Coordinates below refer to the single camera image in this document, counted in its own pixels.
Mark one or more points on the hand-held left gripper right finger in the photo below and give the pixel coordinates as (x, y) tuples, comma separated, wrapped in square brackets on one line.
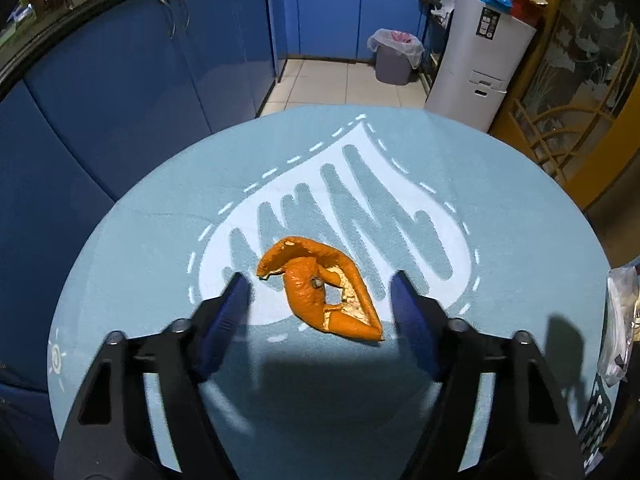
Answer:
[(415, 330)]

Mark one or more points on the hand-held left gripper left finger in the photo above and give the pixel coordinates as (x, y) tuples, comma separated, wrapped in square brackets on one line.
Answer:
[(222, 330)]

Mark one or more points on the orange peel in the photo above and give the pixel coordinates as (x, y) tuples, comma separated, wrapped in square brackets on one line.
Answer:
[(305, 290)]

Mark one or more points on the cream plastic wrapper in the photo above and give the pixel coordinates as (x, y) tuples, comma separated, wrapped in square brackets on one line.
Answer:
[(620, 325)]

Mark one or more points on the round blue-clothed table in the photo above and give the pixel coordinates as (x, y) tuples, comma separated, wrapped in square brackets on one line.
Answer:
[(320, 170)]

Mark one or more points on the blue kitchen cabinets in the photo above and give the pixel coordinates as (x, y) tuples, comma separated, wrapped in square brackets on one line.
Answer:
[(125, 110)]

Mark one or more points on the grey bin with plastic liner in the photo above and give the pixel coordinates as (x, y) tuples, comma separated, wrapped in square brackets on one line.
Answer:
[(395, 62)]

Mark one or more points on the white tall storage cabinet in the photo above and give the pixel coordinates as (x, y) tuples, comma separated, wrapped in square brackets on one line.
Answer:
[(475, 60)]

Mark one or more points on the wooden door with frosted glass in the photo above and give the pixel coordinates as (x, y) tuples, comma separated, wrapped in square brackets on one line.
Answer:
[(590, 85)]

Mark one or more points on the black kitchen countertop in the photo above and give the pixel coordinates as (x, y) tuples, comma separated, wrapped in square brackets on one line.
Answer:
[(75, 25)]

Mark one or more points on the red plastic basket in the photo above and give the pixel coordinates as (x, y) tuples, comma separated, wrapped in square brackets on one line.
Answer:
[(525, 7)]

